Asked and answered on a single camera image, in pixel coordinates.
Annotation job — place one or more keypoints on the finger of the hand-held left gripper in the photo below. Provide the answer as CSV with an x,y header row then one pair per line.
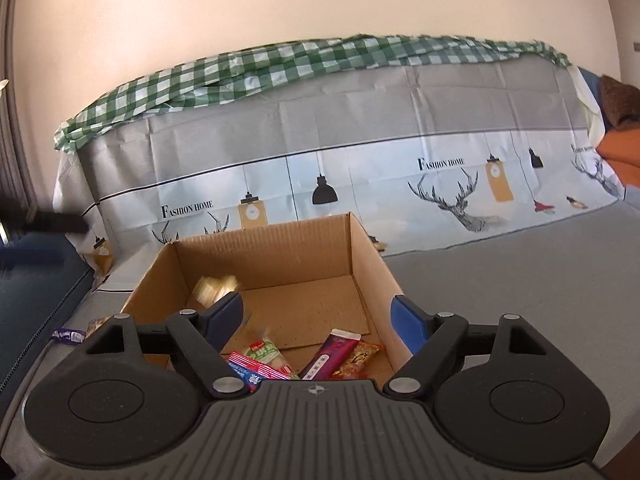
x,y
50,221

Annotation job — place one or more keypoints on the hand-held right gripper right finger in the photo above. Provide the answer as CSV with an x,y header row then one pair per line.
x,y
407,325

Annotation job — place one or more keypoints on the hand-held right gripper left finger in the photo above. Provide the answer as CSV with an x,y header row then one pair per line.
x,y
226,321

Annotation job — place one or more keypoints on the yellow wafer bar packet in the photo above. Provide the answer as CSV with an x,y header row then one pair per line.
x,y
212,289

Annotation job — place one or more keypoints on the green label peanut packet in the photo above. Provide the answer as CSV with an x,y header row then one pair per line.
x,y
267,352

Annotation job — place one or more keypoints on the large red snack packet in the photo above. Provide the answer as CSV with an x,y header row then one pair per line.
x,y
250,367

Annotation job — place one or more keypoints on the small red yellow packet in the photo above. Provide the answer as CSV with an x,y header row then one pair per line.
x,y
357,360

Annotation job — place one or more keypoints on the long foil stick packet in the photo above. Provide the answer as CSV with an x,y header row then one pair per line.
x,y
330,355

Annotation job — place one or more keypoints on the cardboard box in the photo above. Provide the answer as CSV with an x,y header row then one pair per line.
x,y
300,260

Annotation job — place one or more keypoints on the blue sofa cushion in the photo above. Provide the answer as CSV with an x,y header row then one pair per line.
x,y
30,300

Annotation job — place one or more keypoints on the grey curtain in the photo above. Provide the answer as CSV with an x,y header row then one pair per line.
x,y
12,135

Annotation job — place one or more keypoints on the grey sofa seat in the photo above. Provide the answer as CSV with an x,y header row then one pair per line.
x,y
500,270

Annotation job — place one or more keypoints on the clear seed bar packet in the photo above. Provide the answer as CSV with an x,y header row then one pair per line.
x,y
97,326

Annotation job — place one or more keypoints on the purple candy bar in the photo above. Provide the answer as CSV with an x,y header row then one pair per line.
x,y
67,335

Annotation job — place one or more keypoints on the deer print cloth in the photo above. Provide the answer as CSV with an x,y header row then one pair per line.
x,y
350,135

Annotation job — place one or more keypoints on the orange pillow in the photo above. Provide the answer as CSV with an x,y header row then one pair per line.
x,y
622,160

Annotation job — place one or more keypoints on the green checkered cloth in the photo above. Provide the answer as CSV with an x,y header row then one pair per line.
x,y
300,60

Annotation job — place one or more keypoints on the blue cloth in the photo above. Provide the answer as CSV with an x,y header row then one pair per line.
x,y
592,85

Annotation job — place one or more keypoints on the brown pillow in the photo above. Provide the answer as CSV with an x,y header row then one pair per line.
x,y
622,102

